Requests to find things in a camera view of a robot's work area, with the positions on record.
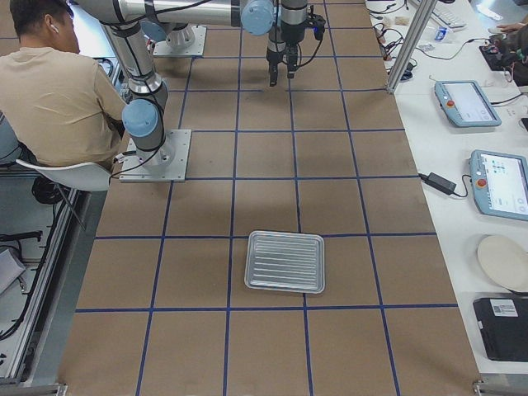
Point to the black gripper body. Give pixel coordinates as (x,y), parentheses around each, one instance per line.
(281,42)

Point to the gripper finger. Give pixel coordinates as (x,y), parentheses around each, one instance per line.
(291,60)
(273,74)

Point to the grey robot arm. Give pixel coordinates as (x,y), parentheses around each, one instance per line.
(285,23)
(143,116)

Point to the silver ribbed metal tray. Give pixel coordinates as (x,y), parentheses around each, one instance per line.
(289,262)

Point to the far blue teach pendant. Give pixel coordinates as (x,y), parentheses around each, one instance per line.
(465,105)

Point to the blue teach pendant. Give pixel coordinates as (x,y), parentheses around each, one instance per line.
(465,105)
(499,184)

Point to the black power adapter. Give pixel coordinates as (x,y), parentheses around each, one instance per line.
(439,183)

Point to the white chair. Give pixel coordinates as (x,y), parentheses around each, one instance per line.
(81,177)

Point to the person in beige shirt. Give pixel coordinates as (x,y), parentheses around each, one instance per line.
(60,104)

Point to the near blue teach pendant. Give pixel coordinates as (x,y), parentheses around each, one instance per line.
(499,184)

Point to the cream round plate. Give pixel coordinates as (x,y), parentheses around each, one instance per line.
(504,261)

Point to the black laptop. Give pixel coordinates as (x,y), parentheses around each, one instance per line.
(502,323)

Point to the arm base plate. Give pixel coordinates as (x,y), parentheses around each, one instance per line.
(168,164)
(184,43)

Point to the aluminium frame post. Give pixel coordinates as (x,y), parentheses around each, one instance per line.
(415,30)

